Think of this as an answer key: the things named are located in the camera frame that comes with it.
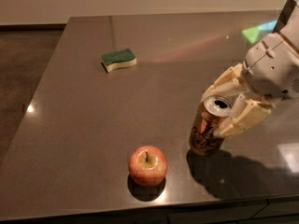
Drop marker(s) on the orange soda can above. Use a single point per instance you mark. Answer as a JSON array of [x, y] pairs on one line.
[[210, 114]]

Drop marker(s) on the red apple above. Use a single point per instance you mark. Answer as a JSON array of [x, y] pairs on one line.
[[148, 166]]

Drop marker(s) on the green and yellow sponge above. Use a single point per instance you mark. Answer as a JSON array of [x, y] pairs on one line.
[[118, 59]]

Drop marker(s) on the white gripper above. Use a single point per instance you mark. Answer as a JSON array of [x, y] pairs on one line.
[[271, 68]]

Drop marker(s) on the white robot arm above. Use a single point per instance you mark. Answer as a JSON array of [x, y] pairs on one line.
[[288, 23]]

